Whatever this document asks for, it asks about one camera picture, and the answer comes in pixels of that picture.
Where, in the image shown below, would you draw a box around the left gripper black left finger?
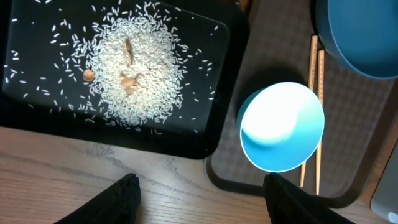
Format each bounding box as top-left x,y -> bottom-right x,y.
56,173 -> 141,224

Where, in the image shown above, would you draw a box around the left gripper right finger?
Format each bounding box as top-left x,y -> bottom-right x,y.
263,173 -> 350,224

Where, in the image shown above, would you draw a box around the light blue bowl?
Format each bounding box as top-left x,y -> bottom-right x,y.
236,82 -> 325,172

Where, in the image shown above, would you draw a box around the rice leftovers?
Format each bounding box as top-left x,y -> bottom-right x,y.
2,0 -> 220,136

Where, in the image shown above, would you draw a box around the wooden chopstick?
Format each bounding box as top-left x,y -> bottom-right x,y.
300,35 -> 318,187
315,50 -> 325,195

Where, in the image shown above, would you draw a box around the dark blue plate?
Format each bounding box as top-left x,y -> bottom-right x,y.
314,0 -> 397,79

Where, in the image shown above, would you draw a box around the black food waste tray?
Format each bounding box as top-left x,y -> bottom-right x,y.
1,1 -> 249,159

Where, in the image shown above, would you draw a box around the brown serving tray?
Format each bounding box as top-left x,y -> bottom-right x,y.
205,1 -> 397,208

